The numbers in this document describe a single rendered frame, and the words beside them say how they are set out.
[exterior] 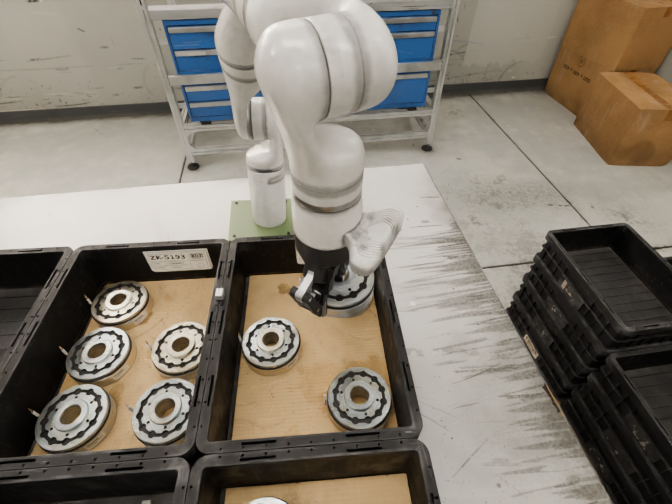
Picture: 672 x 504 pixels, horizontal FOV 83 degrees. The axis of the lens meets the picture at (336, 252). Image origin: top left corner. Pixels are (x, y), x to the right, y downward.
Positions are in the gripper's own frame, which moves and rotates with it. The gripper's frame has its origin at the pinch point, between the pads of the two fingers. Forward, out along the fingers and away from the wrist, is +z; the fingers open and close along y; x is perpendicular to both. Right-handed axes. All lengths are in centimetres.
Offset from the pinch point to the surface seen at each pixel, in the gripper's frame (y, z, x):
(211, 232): -22, 38, -53
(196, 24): -131, 35, -158
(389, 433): 9.7, 8.9, 15.1
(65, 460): 32.7, 9.1, -19.0
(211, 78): -127, 61, -152
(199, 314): 5.0, 21.5, -26.6
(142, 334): 13.7, 21.2, -32.8
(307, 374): 5.0, 20.1, -1.3
